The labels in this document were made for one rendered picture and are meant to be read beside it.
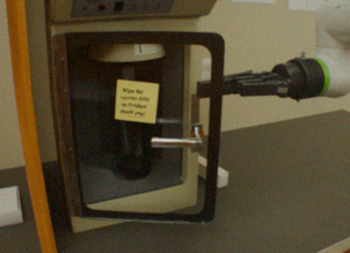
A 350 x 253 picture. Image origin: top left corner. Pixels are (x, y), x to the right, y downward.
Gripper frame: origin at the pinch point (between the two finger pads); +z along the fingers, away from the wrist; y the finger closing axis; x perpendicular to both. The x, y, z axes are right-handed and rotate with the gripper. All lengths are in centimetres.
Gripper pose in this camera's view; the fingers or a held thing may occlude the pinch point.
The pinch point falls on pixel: (214, 87)
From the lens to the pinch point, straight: 71.3
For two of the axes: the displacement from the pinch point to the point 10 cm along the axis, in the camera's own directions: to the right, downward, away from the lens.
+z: -9.0, 1.5, -4.1
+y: 4.3, 3.4, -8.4
